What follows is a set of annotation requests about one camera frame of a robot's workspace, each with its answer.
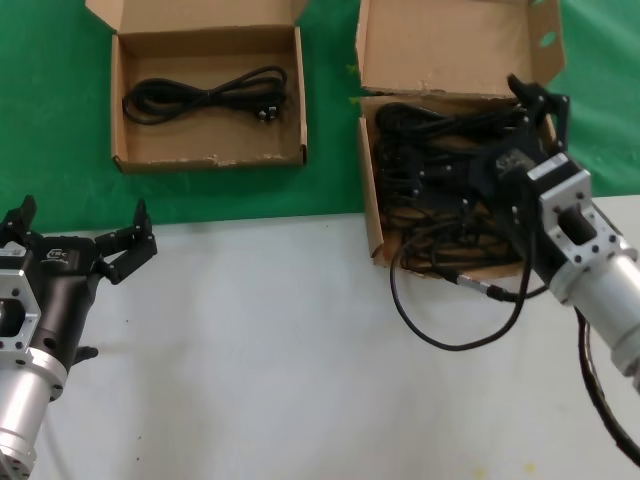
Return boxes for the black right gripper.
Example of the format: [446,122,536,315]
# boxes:
[412,74,570,289]

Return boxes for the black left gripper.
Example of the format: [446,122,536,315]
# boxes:
[0,195,159,366]

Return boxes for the black power cord flat-pin plug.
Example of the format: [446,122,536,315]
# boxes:
[122,66,290,126]

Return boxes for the cardboard box with torn lid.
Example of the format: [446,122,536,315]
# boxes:
[355,0,577,279]

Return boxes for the cardboard box with intact lid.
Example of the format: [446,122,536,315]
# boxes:
[84,0,311,175]

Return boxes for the green table cloth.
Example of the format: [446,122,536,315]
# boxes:
[0,0,640,239]

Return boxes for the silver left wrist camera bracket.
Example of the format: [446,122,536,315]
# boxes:
[0,242,42,369]

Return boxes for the black power cord bundle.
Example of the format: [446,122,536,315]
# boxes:
[375,137,481,171]
[377,167,476,201]

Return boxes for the black power cord round plug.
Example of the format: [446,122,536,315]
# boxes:
[374,101,524,139]

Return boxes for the thin black cord loops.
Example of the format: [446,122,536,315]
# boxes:
[382,199,526,275]

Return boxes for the thin black cable silver connector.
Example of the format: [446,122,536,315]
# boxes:
[389,234,551,351]

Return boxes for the thick braided black cable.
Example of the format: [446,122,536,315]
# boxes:
[574,307,640,464]

